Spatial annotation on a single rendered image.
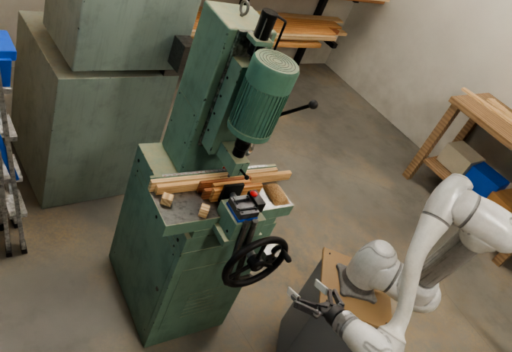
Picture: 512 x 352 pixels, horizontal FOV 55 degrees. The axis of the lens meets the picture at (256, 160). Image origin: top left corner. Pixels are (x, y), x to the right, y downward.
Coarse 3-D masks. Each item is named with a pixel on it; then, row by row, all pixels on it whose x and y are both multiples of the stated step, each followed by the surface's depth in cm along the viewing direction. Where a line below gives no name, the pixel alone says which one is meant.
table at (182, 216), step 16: (192, 192) 195; (160, 208) 183; (176, 208) 185; (192, 208) 188; (272, 208) 205; (288, 208) 210; (160, 224) 181; (176, 224) 179; (192, 224) 184; (208, 224) 189; (224, 240) 186
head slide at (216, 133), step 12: (240, 60) 181; (228, 72) 184; (240, 72) 178; (228, 84) 185; (240, 84) 182; (228, 96) 186; (216, 108) 193; (228, 108) 188; (216, 120) 194; (216, 132) 194; (228, 132) 197; (204, 144) 203; (216, 144) 199
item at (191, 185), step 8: (232, 176) 205; (240, 176) 207; (256, 176) 211; (264, 176) 213; (272, 176) 216; (280, 176) 219; (288, 176) 222; (160, 184) 186; (168, 184) 188; (176, 184) 190; (184, 184) 191; (192, 184) 193; (160, 192) 187; (168, 192) 189; (176, 192) 192
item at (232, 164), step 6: (222, 144) 198; (228, 144) 199; (234, 144) 201; (222, 150) 198; (228, 150) 196; (222, 156) 199; (228, 156) 195; (234, 156) 194; (222, 162) 199; (228, 162) 196; (234, 162) 192; (240, 162) 193; (246, 162) 194; (228, 168) 196; (234, 168) 193; (240, 168) 194; (246, 168) 196; (234, 174) 195; (240, 174) 197
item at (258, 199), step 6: (240, 198) 187; (252, 198) 189; (258, 198) 189; (228, 204) 187; (234, 204) 183; (240, 204) 184; (246, 204) 186; (252, 204) 187; (258, 204) 187; (264, 204) 188; (234, 210) 184; (246, 210) 183; (252, 210) 184; (258, 210) 185; (234, 216) 184; (240, 216) 181; (246, 216) 183; (252, 216) 185
